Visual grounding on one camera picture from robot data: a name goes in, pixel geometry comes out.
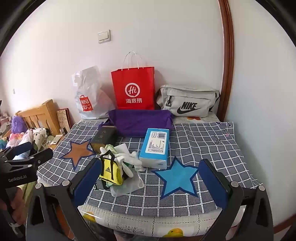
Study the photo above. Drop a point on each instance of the purple plush toy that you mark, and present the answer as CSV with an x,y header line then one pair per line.
x,y
17,124

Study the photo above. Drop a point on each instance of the wooden headboard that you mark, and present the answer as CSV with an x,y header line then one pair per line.
x,y
41,113

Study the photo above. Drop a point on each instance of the grey waist bag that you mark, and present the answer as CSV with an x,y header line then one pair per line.
x,y
196,97

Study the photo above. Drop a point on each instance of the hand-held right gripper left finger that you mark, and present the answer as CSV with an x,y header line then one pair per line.
x,y
86,183

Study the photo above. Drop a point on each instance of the brown wooden door frame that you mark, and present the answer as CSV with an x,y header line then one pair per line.
x,y
227,58

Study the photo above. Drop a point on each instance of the grey checked star blanket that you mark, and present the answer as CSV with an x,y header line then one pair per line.
x,y
208,150

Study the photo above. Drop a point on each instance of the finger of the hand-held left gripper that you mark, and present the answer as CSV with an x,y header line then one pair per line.
x,y
39,158
22,148

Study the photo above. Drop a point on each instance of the white light switch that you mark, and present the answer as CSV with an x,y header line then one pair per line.
x,y
104,36

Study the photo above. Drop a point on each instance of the purple towel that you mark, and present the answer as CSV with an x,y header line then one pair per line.
x,y
138,122

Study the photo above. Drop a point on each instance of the red paper bag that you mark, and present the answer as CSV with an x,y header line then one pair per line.
x,y
133,81

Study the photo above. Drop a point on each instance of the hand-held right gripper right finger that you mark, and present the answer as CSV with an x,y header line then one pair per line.
x,y
212,183

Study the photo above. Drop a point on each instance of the white sock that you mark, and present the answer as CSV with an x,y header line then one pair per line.
x,y
126,156

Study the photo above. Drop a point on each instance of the wooden nightstand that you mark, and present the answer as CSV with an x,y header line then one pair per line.
x,y
59,142

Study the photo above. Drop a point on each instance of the yellow mini bag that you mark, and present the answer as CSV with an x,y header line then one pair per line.
x,y
108,171

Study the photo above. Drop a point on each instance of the dark green tin box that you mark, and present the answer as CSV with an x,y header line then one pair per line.
x,y
104,139

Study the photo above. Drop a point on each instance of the brown patterned book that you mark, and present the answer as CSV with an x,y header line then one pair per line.
x,y
64,119

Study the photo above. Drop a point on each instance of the white plastic shopping bag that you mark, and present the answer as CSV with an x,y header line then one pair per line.
x,y
92,92

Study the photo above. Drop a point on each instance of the white tube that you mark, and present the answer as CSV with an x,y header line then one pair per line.
x,y
55,139

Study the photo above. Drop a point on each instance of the blue tissue pack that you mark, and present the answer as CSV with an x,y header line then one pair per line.
x,y
153,148

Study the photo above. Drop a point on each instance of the person's left hand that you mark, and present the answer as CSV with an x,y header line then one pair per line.
x,y
18,201

